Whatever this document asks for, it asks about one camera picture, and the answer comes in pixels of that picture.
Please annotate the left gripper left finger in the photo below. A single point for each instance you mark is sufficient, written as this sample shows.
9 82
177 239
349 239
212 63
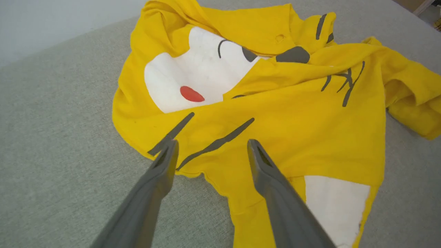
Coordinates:
148 199

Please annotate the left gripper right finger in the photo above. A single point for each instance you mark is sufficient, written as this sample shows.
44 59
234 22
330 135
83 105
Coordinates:
286 213

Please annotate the yellow printed garment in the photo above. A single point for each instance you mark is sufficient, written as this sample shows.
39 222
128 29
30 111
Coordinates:
282 131

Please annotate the grey fabric sofa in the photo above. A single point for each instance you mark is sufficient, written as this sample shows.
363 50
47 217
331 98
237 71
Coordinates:
51 155

